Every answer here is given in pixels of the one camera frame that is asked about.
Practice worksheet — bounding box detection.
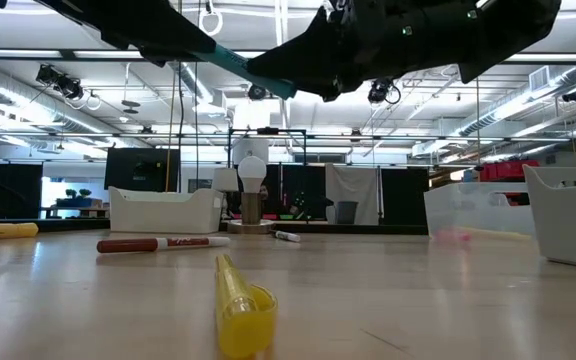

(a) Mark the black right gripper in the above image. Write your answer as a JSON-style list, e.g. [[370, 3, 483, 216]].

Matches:
[[245, 0, 462, 103]]

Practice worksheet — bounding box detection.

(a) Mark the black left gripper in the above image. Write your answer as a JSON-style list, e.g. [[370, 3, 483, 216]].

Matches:
[[0, 0, 218, 67]]

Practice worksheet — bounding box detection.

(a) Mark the blue highlighter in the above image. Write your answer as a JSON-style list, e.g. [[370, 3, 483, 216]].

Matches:
[[195, 43, 298, 101]]

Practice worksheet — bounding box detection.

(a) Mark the brown Expo marker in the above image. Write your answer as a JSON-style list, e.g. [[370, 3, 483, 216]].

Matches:
[[95, 235, 231, 254]]

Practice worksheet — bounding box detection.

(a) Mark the yellow Sharpie highlighter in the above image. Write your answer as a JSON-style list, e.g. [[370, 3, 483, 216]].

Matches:
[[0, 221, 40, 243]]

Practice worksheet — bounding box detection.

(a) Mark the thin yellow highlighter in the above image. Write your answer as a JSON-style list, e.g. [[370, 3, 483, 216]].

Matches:
[[214, 254, 279, 360]]

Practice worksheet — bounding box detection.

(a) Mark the black metal gantry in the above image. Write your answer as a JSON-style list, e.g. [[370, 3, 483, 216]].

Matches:
[[226, 126, 309, 167]]

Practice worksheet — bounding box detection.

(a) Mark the black curtain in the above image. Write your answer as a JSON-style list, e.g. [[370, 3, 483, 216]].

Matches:
[[265, 163, 327, 221], [379, 166, 431, 227]]

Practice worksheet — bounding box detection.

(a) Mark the white hanging sheet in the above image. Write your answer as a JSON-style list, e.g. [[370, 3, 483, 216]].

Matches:
[[324, 163, 381, 227]]

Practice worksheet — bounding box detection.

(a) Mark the white light bulb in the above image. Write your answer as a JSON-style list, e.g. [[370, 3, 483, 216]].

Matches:
[[237, 155, 268, 194]]

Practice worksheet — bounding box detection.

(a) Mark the person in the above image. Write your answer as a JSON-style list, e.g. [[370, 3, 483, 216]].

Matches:
[[259, 183, 272, 217]]

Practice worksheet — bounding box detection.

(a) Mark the grey waste bin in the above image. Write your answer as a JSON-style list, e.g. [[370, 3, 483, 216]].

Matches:
[[335, 200, 360, 226]]

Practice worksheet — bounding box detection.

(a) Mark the white lamp shade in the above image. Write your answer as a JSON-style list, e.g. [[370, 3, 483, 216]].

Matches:
[[212, 166, 241, 193]]

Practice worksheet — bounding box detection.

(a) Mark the white plastic bin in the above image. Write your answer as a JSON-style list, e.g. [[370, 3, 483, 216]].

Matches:
[[108, 185, 225, 235]]

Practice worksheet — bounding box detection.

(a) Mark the blue storage box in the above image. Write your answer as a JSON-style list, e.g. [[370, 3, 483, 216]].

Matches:
[[55, 196, 105, 208]]

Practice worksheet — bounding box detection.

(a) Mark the clear plastic bin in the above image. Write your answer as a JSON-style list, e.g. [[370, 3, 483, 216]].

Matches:
[[422, 180, 537, 240]]

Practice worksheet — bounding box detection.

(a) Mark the red crate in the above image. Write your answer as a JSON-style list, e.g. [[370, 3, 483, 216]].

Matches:
[[477, 159, 541, 183]]

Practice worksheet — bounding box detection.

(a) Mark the black partition panel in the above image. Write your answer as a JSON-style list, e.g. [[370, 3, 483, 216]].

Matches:
[[0, 161, 45, 220]]

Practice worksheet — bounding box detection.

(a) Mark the grey plastic bin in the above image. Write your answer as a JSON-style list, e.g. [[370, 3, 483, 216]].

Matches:
[[522, 164, 576, 273]]

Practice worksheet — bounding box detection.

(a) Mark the white cable loop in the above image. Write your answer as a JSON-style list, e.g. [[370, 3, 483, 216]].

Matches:
[[198, 8, 225, 38]]

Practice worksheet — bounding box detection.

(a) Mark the black ceiling camera with cable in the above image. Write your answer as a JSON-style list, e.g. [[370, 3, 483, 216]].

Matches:
[[366, 76, 403, 107]]

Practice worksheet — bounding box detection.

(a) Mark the black overhead camera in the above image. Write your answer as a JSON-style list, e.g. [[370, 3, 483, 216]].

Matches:
[[246, 83, 268, 102]]

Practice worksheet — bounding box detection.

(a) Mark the black ceiling camera cluster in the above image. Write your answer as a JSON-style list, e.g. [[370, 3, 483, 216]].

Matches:
[[34, 63, 100, 102]]

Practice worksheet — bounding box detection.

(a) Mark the yellow hanging cable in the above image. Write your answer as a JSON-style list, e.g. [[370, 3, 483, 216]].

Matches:
[[164, 142, 175, 194]]

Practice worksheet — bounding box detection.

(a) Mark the black wall monitor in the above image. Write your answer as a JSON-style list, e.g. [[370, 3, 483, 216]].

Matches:
[[103, 146, 182, 194]]

